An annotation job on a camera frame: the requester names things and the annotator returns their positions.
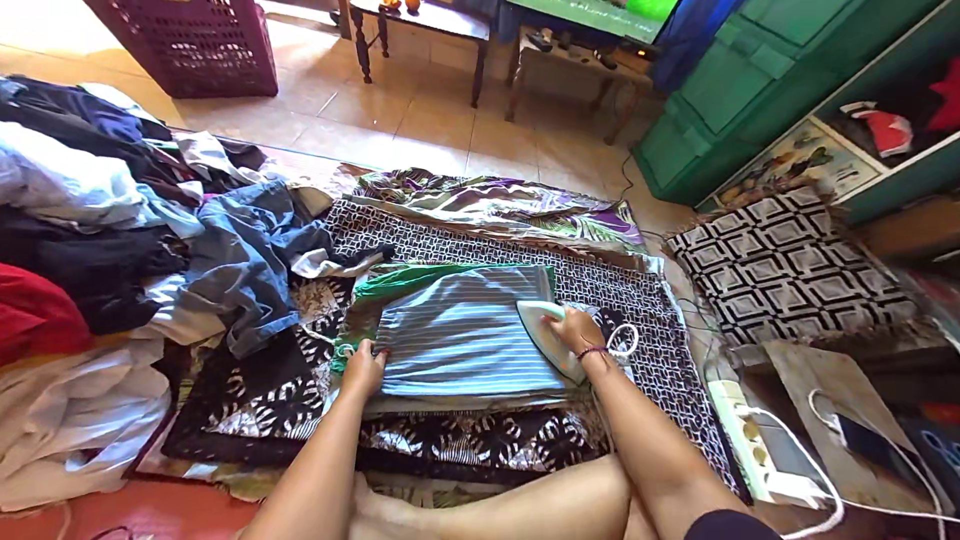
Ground person's right hand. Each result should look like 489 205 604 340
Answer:
541 307 606 360

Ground person's left hand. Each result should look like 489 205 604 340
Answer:
342 339 391 399

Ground white and green iron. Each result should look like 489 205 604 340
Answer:
516 300 588 387

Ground grey striped garment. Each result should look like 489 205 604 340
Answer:
374 265 580 397

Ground person's left forearm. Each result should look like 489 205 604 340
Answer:
238 384 372 540

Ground person's right forearm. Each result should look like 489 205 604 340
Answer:
579 349 783 540

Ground black white geometric cloth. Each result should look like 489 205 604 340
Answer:
324 198 751 502

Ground black leaf-patterned cloth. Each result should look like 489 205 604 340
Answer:
162 276 618 483

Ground purple green leaf-print cloth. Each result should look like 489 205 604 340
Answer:
339 168 648 256

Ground person's legs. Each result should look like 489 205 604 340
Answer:
346 452 661 540

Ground white power strip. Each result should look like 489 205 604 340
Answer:
708 378 798 505

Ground black white geometric pillow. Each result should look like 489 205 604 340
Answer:
664 181 922 351

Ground wooden television bench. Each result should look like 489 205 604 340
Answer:
505 27 657 147

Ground pile of clothes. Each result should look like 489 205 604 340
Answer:
0 74 396 514

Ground red mat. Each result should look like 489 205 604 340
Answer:
0 478 280 540

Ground brown wooden board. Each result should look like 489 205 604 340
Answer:
763 340 933 513

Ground white plug adapter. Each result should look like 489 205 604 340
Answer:
765 471 832 512

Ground blue curtain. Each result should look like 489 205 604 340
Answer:
646 0 745 97

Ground television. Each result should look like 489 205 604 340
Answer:
508 0 682 48

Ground dark wooden table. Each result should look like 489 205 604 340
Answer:
348 0 493 110

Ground purple plastic basket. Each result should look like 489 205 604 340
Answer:
81 0 279 100

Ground dark smartphone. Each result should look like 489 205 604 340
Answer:
831 411 925 487

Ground turquoise and white shelf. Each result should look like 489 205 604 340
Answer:
697 0 960 226

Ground white iron cord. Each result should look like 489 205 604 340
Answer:
606 322 640 358

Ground white charging cable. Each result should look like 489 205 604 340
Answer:
738 387 960 540

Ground blue-handled scissors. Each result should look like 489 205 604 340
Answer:
919 429 960 466

